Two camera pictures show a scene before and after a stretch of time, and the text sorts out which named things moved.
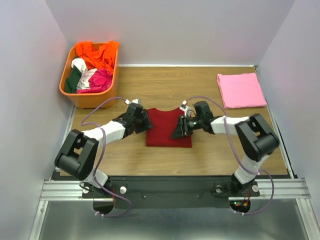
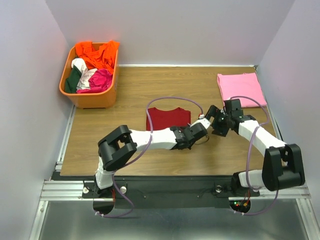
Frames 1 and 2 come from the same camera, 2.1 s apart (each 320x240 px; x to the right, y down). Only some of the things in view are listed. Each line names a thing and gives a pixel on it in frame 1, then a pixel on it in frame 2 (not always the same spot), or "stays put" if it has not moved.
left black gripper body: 143,123 -> 190,144
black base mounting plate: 171,192 stays put
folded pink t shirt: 241,90 stays put
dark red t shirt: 164,124 stays put
